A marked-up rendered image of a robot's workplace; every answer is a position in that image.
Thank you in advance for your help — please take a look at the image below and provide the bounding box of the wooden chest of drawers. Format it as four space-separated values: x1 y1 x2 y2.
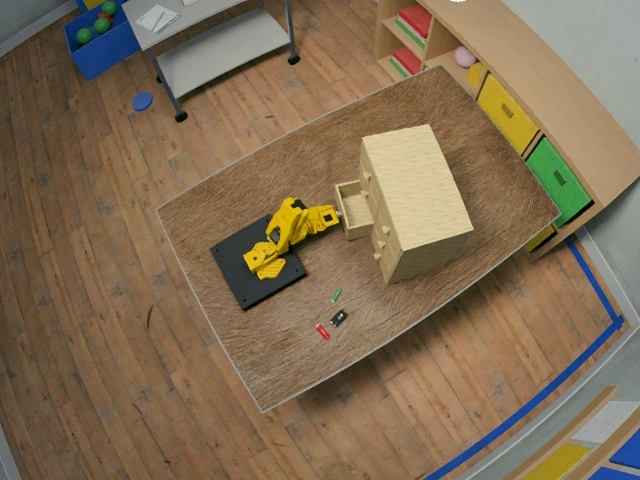
358 124 473 285

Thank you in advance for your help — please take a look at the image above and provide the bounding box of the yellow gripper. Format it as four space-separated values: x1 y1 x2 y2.
306 205 339 234

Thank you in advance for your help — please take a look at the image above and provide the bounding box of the black 9v battery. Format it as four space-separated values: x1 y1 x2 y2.
330 309 348 327

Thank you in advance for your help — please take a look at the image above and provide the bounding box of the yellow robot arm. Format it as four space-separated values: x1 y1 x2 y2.
245 198 309 280

